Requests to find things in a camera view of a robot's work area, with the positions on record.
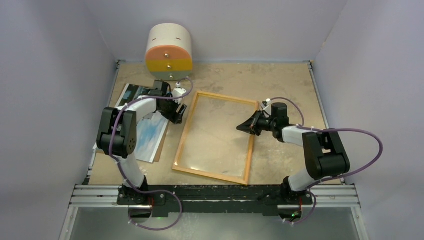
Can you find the aluminium extrusion frame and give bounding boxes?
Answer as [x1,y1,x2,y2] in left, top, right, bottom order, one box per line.
[60,61,369,240]

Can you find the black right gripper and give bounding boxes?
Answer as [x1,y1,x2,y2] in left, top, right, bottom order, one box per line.
[236,109,277,137]

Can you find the round pastel drawer cabinet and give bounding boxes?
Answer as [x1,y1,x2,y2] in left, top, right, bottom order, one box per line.
[144,23,193,81]

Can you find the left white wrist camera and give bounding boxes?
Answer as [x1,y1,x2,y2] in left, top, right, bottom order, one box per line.
[171,87,187,104]

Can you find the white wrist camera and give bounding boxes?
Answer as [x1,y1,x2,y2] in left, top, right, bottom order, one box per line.
[171,87,187,104]
[260,98,271,112]

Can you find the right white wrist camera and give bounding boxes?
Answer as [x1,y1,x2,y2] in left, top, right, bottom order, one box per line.
[260,98,271,112]

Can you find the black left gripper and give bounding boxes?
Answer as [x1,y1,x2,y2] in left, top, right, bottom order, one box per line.
[159,94,187,124]

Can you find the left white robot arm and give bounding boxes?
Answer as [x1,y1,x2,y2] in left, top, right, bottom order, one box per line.
[96,80,193,205]

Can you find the brown backing board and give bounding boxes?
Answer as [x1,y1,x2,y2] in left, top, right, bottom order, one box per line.
[153,123,169,163]

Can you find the glossy building photo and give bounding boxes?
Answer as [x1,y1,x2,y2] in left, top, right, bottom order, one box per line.
[114,83,169,163]

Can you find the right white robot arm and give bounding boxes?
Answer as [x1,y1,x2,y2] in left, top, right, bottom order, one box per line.
[236,102,350,204]

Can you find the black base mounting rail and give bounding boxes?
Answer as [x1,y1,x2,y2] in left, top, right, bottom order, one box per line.
[117,184,314,218]

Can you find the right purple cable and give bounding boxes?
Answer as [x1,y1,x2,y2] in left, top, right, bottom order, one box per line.
[263,96,384,226]

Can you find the yellow picture frame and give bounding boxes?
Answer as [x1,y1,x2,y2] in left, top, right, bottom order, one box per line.
[172,91,259,185]

